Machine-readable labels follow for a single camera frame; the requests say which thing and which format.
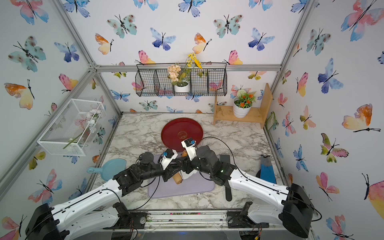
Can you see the white mesh wall basket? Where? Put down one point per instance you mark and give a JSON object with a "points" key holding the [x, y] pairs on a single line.
{"points": [[66, 125]]}

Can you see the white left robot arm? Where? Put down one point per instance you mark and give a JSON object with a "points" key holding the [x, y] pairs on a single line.
{"points": [[102, 207]]}

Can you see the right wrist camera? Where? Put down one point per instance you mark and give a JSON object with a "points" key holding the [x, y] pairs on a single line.
{"points": [[189, 145]]}

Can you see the white dough piece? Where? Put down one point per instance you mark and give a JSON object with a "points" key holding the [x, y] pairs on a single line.
{"points": [[186, 176]]}

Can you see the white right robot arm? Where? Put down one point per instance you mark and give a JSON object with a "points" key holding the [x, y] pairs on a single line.
{"points": [[289, 206]]}

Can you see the wooden shelf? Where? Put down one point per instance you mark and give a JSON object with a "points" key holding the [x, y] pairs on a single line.
{"points": [[256, 115]]}

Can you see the white pot with flowers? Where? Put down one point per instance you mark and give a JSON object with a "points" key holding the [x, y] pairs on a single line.
{"points": [[181, 76]]}

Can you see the blue rubber glove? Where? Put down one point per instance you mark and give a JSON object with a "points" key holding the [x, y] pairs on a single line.
{"points": [[267, 171]]}

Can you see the black wire wall basket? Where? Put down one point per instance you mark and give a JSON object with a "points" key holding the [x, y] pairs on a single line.
{"points": [[170, 80]]}

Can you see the red round tray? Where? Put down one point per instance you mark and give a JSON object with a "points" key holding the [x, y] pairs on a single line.
{"points": [[178, 130]]}

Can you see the white ribbed flower pot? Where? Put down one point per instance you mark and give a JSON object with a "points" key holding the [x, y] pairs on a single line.
{"points": [[240, 112]]}

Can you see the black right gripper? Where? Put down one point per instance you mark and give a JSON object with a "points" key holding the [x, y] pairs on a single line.
{"points": [[187, 164]]}

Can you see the lavender silicone mat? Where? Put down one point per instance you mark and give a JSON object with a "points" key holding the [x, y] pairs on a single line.
{"points": [[193, 185]]}

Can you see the orange flower plant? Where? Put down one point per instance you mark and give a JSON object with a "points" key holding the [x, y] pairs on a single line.
{"points": [[245, 99]]}

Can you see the black handled strainer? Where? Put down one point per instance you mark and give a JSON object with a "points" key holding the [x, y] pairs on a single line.
{"points": [[229, 197]]}

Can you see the green paper packet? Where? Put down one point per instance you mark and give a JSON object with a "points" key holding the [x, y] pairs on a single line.
{"points": [[272, 122]]}

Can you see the pink artificial flower stem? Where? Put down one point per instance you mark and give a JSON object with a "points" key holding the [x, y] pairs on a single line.
{"points": [[88, 124]]}

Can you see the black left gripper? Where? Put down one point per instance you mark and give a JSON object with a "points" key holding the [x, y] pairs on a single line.
{"points": [[171, 173]]}

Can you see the teal plastic scoop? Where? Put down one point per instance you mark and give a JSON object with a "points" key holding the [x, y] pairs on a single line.
{"points": [[109, 169]]}

